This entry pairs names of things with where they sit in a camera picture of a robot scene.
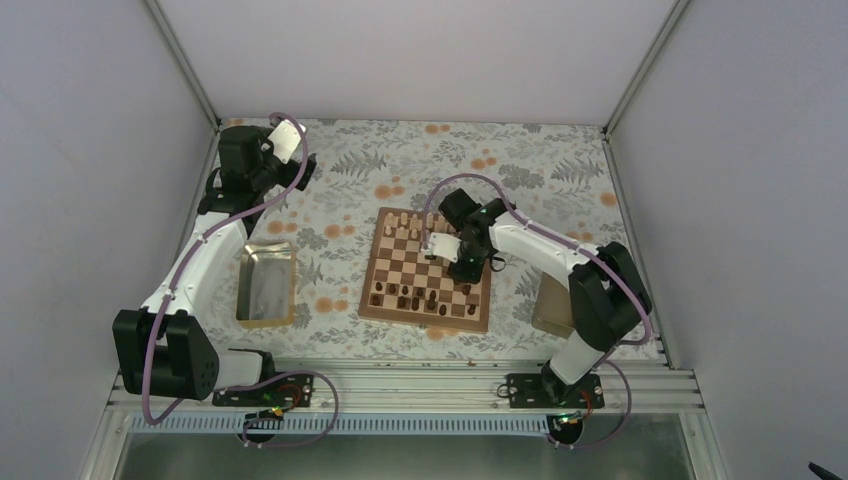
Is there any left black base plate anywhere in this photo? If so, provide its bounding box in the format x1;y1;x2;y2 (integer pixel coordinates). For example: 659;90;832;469
212;374;314;409

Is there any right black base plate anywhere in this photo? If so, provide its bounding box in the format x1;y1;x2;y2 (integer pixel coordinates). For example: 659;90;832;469
497;373;605;409

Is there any right gold metal tray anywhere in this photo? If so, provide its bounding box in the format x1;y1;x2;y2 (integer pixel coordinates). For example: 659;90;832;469
531;273;575;339

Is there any left silver metal tray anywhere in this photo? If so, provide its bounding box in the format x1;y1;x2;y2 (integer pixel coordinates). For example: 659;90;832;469
235;240;297;329

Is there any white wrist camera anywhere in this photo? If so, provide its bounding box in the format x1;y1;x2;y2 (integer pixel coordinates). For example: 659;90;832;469
421;232;461;263
267;120;306;164

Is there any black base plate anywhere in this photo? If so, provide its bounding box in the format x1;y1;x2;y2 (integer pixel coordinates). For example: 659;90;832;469
497;373;605;409
212;374;314;409

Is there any purple cable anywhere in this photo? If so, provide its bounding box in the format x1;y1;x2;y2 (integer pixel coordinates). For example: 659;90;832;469
419;173;657;452
140;112;311;429

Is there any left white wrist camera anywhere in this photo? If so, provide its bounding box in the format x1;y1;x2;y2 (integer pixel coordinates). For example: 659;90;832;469
267;120;306;164

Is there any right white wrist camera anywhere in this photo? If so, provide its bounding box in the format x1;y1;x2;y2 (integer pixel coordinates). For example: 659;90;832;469
421;232;461;263

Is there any floral patterned table mat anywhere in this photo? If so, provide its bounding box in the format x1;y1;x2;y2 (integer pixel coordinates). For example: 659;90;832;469
201;120;626;360

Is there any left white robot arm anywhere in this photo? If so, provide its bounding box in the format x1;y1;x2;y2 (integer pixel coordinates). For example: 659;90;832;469
112;117;316;405

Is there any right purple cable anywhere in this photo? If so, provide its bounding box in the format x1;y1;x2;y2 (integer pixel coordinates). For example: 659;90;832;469
419;173;657;452

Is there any wooden chess board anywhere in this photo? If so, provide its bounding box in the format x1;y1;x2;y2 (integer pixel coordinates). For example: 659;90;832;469
358;207;492;333

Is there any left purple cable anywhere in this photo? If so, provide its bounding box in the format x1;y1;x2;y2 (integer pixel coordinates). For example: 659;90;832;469
140;112;311;429

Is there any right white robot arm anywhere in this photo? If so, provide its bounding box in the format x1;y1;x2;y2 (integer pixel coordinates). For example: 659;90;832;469
421;189;652;407

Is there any aluminium rail frame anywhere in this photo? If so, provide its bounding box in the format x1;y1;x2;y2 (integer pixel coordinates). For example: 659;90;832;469
105;360;705;415

